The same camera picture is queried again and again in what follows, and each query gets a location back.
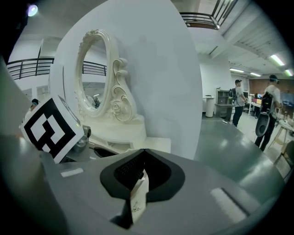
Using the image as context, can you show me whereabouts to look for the white round pedestal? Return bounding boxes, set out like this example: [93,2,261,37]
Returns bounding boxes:
[203,95,216,118]

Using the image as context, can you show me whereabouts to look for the black overhead railing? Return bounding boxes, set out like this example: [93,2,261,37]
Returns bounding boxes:
[179,0,239,31]

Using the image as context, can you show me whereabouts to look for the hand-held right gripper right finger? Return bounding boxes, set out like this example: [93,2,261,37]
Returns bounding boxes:
[132,148,261,235]

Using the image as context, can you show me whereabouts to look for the round ceiling light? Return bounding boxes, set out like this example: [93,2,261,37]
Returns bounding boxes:
[27,4,39,17]

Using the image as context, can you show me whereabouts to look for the gray cabinet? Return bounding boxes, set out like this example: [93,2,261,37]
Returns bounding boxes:
[215,89,234,121]

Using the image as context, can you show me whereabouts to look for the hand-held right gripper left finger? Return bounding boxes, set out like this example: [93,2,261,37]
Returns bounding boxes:
[39,148,146,235]

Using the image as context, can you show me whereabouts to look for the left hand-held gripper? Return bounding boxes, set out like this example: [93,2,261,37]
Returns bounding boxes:
[20,95,136,164]

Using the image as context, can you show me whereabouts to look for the white dressing table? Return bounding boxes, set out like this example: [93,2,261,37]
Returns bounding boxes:
[78,114,172,225]

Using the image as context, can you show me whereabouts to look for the black mezzanine railing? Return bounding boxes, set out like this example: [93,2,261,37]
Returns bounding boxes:
[6,57,55,80]

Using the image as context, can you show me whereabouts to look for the ornate white oval mirror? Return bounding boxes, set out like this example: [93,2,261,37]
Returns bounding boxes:
[73,28,146,126]

